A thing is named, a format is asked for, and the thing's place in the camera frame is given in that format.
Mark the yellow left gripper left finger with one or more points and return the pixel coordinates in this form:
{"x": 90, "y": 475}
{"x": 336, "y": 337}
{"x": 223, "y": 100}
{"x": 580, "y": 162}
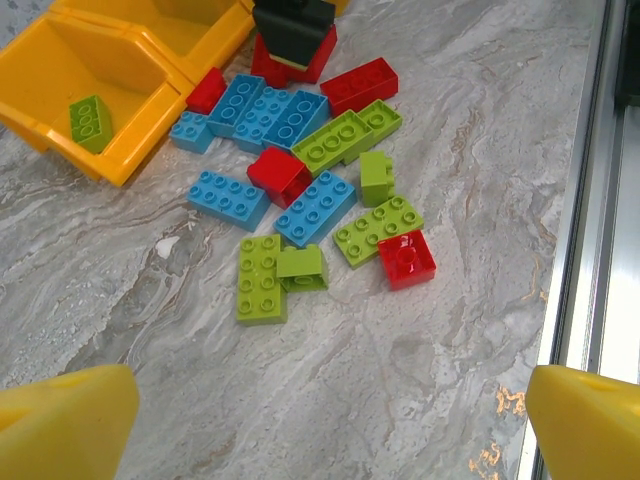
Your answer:
{"x": 60, "y": 430}

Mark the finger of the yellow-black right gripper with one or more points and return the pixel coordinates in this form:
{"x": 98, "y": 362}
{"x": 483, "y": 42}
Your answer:
{"x": 292, "y": 30}

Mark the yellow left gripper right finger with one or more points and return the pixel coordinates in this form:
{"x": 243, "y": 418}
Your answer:
{"x": 590, "y": 430}

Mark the red two-by-four lego brick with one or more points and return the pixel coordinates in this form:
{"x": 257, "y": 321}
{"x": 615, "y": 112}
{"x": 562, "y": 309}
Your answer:
{"x": 357, "y": 87}
{"x": 322, "y": 57}

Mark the red curved lego brick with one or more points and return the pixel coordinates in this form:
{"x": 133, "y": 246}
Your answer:
{"x": 205, "y": 91}

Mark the red tall square lego brick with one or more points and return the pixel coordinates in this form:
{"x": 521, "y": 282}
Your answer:
{"x": 275, "y": 170}

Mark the blue two-by-four lego brick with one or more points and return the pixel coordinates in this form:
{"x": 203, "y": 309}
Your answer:
{"x": 235, "y": 102}
{"x": 227, "y": 200}
{"x": 295, "y": 120}
{"x": 315, "y": 207}
{"x": 261, "y": 120}

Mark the yellow plastic bin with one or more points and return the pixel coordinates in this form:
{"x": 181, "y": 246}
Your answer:
{"x": 55, "y": 60}
{"x": 200, "y": 30}

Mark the green two-by-four lego brick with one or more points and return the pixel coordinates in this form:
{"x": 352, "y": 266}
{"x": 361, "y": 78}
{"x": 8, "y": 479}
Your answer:
{"x": 330, "y": 142}
{"x": 260, "y": 285}
{"x": 372, "y": 230}

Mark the green two-by-two lego brick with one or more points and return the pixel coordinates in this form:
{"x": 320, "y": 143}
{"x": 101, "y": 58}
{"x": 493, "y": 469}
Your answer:
{"x": 380, "y": 117}
{"x": 300, "y": 265}
{"x": 374, "y": 177}

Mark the blue two-by-two lego brick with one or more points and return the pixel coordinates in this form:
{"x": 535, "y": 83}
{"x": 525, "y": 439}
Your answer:
{"x": 191, "y": 132}

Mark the green two-by-three lego brick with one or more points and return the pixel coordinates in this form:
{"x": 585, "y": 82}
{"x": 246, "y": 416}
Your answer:
{"x": 89, "y": 122}

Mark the red two-by-two lego brick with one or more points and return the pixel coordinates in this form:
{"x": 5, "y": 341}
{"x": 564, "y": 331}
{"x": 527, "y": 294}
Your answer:
{"x": 406, "y": 260}

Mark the black object beside table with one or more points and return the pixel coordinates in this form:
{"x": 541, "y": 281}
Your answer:
{"x": 630, "y": 55}

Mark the aluminium table edge rail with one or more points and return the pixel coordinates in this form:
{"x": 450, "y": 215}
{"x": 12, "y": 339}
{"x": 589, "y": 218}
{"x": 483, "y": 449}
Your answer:
{"x": 600, "y": 200}

